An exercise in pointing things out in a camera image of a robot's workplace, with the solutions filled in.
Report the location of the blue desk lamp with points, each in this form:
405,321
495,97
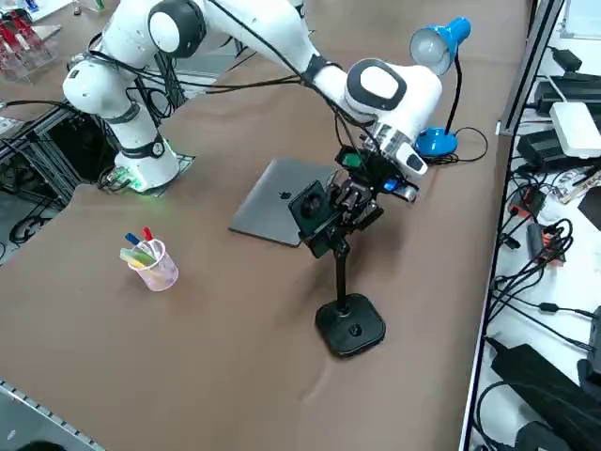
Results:
451,33

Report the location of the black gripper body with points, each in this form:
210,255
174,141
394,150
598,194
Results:
371,169

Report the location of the small black power adapter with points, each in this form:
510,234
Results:
568,58

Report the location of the black smartphone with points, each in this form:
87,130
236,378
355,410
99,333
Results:
305,218

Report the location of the grey closed laptop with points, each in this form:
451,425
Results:
267,211

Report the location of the red plastic bracket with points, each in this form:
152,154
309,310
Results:
4,33
23,33

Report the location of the aluminium frame post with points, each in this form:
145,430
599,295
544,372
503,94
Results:
532,70

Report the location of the white plastic box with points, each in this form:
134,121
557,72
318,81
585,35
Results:
575,129

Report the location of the clear pink pen cup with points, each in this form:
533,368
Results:
159,277

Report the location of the yellow marker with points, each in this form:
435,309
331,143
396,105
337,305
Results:
138,264

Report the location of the clear acrylic rack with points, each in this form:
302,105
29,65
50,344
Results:
33,61

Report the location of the aluminium table edge rail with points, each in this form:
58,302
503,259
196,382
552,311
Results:
28,401

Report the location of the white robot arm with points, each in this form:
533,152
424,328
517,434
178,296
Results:
418,94

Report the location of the blue capped marker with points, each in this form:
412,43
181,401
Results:
130,237

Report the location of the printed paper packet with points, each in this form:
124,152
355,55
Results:
582,185

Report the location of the orange black connector box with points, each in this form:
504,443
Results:
528,202
549,244

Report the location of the red capped marker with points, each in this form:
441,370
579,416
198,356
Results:
148,233

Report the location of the dark ribbed power adapter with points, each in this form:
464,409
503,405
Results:
540,148

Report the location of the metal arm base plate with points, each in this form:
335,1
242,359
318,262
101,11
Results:
185,162

